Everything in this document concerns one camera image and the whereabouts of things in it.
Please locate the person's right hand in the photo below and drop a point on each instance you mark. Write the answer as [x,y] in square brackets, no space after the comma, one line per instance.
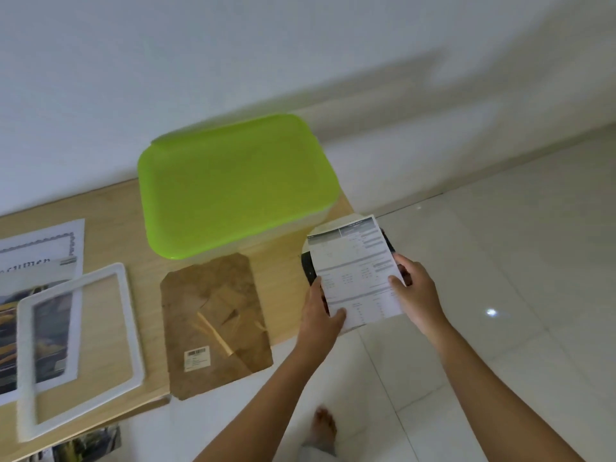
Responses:
[421,298]

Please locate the person's left hand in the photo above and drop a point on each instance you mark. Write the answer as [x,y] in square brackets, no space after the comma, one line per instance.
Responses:
[315,331]

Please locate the person's left thumb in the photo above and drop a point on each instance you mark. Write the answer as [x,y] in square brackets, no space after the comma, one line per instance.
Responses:
[339,318]

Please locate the person's right thumb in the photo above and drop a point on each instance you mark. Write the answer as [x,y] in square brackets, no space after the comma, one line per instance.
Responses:
[396,285]

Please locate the printed white document sheet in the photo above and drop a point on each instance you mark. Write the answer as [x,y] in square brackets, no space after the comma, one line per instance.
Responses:
[358,274]

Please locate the person's right forearm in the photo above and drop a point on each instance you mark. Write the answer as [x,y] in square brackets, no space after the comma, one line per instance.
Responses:
[491,399]

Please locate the person's left forearm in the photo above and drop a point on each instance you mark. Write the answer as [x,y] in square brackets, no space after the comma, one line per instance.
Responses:
[269,404]

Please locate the person's foot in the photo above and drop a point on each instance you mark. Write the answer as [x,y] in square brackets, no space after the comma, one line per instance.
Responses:
[323,428]

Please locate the storage box with green lid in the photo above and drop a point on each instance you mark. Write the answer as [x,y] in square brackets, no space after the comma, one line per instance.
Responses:
[236,187]

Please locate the printed certificate poster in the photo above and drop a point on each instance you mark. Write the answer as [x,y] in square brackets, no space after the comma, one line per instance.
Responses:
[33,264]

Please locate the black flat frame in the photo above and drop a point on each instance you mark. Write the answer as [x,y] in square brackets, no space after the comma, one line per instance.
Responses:
[307,269]

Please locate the brown frame backing board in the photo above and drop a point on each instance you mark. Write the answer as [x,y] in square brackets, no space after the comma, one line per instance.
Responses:
[211,327]

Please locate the white picture frame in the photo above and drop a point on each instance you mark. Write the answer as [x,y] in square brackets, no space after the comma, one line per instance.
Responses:
[130,331]

